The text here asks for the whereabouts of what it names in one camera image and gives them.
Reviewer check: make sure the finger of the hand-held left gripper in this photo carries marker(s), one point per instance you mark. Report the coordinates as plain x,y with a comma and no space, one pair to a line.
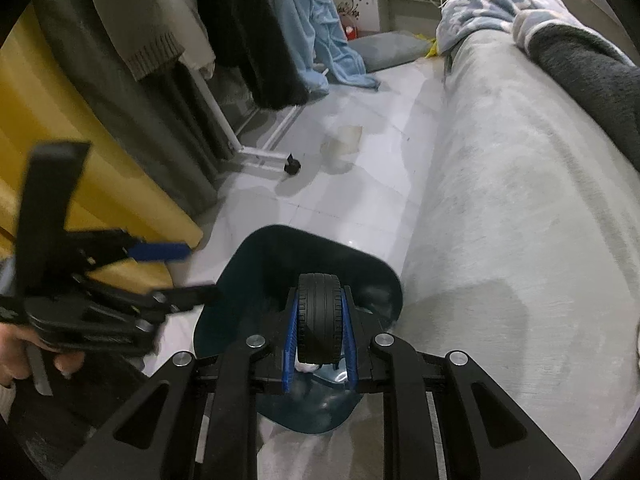
190,296
160,252

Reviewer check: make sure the large white tissue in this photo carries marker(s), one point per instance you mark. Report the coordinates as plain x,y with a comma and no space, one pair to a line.
306,366

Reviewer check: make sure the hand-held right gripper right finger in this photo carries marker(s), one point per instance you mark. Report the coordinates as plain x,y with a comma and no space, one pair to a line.
351,340

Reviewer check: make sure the small red item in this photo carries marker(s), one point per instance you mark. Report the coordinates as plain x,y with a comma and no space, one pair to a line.
351,32

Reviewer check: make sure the grey plush bed cover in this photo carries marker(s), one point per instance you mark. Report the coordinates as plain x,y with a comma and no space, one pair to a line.
500,185

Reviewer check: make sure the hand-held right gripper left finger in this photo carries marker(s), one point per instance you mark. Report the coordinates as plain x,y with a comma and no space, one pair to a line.
292,340

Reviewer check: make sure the grey pillow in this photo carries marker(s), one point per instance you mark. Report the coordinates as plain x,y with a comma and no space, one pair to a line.
390,50

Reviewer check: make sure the white hanging garment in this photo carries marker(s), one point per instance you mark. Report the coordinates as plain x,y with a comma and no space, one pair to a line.
195,35

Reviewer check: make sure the yellow cloth item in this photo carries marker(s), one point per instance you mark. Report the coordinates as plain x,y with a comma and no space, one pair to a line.
427,47

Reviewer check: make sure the black toy tyre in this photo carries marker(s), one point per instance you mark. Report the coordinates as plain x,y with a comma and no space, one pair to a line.
320,310

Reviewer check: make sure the blue patterned quilt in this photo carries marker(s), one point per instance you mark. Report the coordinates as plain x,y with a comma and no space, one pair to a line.
480,5

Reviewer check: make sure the dark teal plastic trash bin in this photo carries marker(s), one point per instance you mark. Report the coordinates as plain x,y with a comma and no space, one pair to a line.
270,270

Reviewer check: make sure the striped fluffy garment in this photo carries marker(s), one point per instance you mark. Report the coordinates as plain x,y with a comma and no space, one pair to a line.
530,25

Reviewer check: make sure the light blue cloth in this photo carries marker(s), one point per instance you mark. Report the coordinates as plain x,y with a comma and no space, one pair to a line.
320,20

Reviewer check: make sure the grey knitted sweater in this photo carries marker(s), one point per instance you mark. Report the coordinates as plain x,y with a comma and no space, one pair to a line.
135,20

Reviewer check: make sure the dark grey fleece blanket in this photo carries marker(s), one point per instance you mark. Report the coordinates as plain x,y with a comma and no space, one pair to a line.
590,80

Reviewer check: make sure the person's left hand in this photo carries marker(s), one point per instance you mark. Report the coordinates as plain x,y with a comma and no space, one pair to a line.
12,355

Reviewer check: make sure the white clothes rack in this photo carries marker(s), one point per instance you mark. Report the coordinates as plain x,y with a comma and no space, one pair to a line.
260,152

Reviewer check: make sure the black hanging garment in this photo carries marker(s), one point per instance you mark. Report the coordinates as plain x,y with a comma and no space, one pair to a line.
250,35

